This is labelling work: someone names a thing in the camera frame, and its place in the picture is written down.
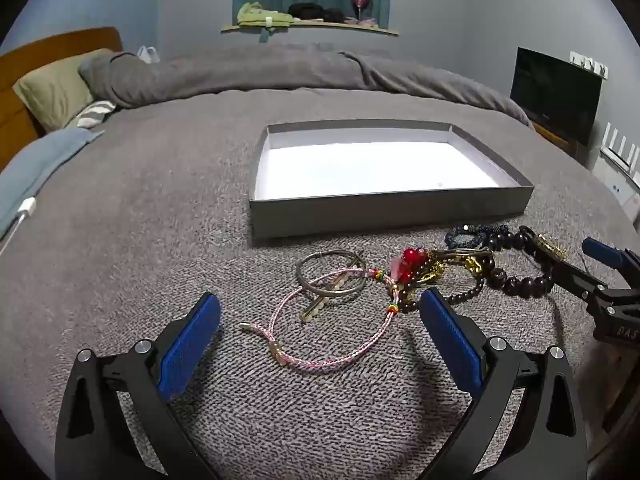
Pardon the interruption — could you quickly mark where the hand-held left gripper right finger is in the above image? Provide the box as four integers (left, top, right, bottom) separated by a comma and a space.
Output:
419, 287, 588, 480

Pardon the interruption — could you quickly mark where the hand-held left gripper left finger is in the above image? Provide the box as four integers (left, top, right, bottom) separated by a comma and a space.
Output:
54, 291, 223, 480

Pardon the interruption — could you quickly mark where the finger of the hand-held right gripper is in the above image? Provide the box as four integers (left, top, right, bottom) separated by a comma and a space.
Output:
552, 260, 608, 306
581, 237, 640, 281

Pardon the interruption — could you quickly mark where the gold chain bracelet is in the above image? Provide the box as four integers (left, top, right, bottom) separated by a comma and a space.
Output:
535, 232, 571, 261

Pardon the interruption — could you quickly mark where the black hair tie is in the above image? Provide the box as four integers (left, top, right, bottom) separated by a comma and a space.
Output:
545, 287, 563, 341

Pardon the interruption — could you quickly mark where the small dark bead bracelet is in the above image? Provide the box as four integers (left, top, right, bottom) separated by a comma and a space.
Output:
395, 275, 486, 316

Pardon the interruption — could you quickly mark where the large dark bead bracelet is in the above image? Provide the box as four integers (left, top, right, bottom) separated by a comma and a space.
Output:
480, 227, 556, 298

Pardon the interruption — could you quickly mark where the pink braided cord bracelet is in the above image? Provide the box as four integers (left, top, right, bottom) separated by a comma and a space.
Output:
239, 267, 401, 363

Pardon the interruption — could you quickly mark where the red bead tassel bracelet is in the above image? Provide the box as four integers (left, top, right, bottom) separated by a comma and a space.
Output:
370, 246, 443, 316

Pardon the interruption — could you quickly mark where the blue beaded bracelet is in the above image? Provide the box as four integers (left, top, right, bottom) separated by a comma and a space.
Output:
444, 225, 493, 251

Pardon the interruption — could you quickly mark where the silver bangle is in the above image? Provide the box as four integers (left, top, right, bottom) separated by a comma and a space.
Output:
296, 251, 367, 297

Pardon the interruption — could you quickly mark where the grey cardboard tray box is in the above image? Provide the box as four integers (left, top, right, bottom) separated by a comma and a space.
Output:
248, 119, 536, 238

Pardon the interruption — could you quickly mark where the white router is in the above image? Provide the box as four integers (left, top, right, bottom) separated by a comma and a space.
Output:
597, 122, 640, 181

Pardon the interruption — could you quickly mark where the grey knit bedspread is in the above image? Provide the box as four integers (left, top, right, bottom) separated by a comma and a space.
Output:
0, 87, 640, 480

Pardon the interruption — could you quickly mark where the wooden television stand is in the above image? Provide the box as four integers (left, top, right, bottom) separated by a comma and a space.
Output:
532, 122, 591, 161

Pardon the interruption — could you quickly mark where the black television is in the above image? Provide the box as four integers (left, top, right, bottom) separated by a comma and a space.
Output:
510, 47, 603, 146

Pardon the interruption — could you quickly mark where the blue blanket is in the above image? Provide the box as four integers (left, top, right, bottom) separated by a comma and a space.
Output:
0, 127, 106, 241

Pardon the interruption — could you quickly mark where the striped pillow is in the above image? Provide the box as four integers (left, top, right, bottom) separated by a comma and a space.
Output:
67, 100, 118, 128

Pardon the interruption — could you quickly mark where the grey duvet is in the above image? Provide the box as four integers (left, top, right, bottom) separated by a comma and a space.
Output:
77, 42, 536, 128

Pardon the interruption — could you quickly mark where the green pillow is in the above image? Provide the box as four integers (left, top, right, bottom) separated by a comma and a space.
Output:
12, 49, 116, 133

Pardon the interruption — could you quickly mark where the wooden headboard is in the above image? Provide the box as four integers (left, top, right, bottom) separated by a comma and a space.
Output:
0, 27, 123, 171

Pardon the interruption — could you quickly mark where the green cloth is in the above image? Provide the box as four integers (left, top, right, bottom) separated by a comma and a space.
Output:
236, 2, 296, 28

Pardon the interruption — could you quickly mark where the wooden window sill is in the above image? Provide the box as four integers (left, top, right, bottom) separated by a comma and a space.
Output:
221, 20, 400, 37

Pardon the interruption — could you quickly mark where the black cloth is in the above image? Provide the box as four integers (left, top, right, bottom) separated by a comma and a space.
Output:
287, 3, 351, 23

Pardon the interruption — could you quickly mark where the white charger cable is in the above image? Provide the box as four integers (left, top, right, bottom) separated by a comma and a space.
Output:
0, 217, 23, 256

